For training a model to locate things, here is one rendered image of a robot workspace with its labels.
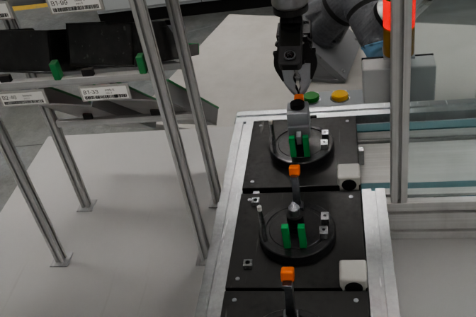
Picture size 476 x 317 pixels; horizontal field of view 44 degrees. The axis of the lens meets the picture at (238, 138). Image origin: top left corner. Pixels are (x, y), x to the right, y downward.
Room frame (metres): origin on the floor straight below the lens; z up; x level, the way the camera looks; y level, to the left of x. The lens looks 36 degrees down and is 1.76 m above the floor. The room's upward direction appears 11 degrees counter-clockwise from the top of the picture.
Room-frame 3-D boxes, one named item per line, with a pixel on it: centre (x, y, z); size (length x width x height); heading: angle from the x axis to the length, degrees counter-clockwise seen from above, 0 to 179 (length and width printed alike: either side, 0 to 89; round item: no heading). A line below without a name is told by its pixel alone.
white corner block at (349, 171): (0.89, -0.21, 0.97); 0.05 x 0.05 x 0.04; 77
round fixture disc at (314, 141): (1.00, -0.13, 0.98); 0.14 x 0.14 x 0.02
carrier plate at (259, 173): (1.00, -0.13, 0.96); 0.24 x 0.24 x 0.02; 77
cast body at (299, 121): (0.99, -0.13, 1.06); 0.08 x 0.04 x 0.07; 167
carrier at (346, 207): (0.75, -0.07, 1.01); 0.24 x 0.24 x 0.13; 77
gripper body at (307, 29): (1.10, -0.15, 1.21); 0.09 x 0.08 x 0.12; 167
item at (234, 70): (1.51, -0.27, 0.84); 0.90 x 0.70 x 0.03; 60
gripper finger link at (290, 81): (1.10, -0.14, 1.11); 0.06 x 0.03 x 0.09; 167
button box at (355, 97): (1.19, -0.27, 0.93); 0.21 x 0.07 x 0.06; 77
